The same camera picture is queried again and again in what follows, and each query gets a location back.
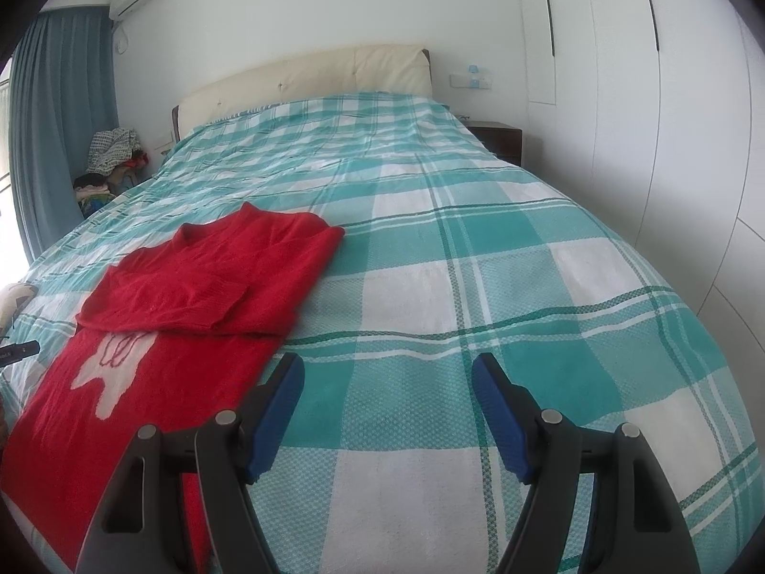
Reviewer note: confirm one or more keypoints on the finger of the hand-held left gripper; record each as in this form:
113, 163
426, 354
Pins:
18, 351

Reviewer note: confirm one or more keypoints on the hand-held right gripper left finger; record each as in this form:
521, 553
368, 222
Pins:
275, 418

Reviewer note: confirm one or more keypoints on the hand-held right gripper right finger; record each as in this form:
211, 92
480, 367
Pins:
502, 418

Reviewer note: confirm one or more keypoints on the red knitted sweater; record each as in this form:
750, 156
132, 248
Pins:
179, 287

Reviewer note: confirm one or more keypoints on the pile of clothes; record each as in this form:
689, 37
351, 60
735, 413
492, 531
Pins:
98, 188

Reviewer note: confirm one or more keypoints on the patterned beige pillow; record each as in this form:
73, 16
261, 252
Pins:
15, 305

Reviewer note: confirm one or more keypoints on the teal plaid bed cover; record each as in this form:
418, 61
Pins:
478, 287

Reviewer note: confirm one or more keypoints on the checkered cloth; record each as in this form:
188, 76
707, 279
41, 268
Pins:
110, 149

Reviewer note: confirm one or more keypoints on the blue curtain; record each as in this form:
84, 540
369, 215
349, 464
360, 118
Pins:
60, 119

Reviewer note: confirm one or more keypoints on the dark wooden nightstand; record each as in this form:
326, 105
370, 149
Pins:
499, 140

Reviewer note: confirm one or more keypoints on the white wardrobe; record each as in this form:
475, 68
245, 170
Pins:
657, 131

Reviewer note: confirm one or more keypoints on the cream padded headboard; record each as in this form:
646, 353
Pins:
299, 81

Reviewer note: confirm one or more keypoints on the white wall socket panel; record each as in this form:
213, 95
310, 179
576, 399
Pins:
472, 79

